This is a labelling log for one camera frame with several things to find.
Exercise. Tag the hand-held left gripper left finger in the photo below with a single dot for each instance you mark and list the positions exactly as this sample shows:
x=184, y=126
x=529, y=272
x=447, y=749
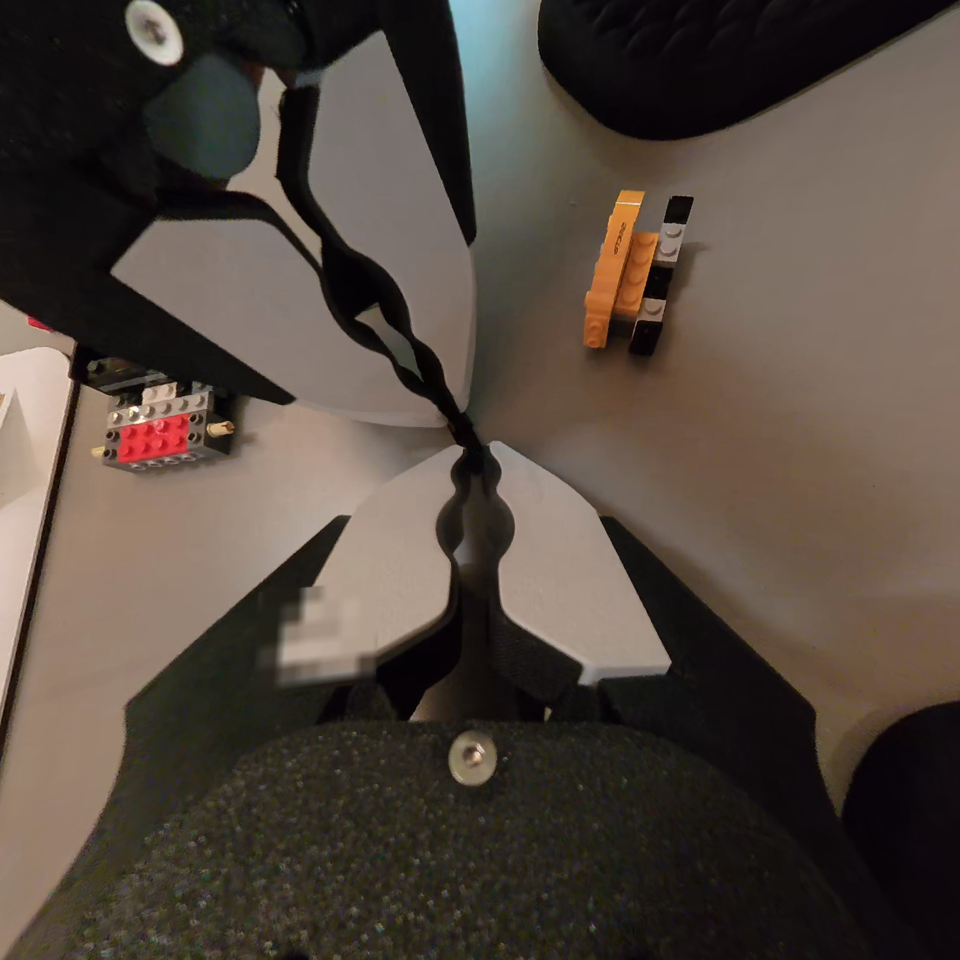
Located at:
x=390, y=540

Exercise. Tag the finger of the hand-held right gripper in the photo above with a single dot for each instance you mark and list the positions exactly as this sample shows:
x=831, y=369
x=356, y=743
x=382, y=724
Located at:
x=405, y=187
x=240, y=300

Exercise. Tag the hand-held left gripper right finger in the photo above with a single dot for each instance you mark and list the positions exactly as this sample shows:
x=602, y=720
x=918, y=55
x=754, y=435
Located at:
x=577, y=577

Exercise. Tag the orange grey black brick assembly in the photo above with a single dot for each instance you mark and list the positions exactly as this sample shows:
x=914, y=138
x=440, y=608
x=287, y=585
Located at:
x=611, y=277

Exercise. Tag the grey desk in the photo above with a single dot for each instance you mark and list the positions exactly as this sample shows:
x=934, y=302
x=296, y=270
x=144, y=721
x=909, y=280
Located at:
x=750, y=450

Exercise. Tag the black toy car chassis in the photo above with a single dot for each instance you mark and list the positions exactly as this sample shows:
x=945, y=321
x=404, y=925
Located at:
x=154, y=439

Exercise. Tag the red toy minifigure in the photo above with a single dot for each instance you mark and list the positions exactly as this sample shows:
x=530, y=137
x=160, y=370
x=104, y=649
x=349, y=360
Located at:
x=39, y=324

